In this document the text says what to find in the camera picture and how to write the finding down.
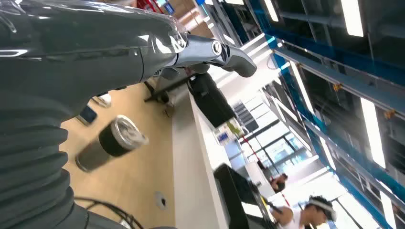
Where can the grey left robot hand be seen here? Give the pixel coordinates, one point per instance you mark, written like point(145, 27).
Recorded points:
point(79, 47)

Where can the distant person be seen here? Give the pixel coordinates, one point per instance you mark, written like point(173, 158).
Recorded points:
point(279, 183)

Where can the person on stool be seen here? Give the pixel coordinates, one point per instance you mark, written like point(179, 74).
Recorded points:
point(294, 216)

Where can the dark flat device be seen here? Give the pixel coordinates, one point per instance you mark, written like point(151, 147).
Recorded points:
point(87, 115)

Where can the metal tumbler with black band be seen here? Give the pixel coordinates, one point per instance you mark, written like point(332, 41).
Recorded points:
point(110, 143)

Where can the black monitor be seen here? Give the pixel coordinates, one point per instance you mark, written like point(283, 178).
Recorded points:
point(210, 99)

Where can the white printed box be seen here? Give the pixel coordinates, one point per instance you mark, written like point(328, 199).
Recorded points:
point(226, 132)

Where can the ceiling light panel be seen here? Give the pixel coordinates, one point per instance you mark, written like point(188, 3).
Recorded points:
point(271, 9)
point(373, 132)
point(302, 87)
point(351, 15)

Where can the black remote controller with antennas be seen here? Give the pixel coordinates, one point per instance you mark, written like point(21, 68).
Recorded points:
point(234, 196)

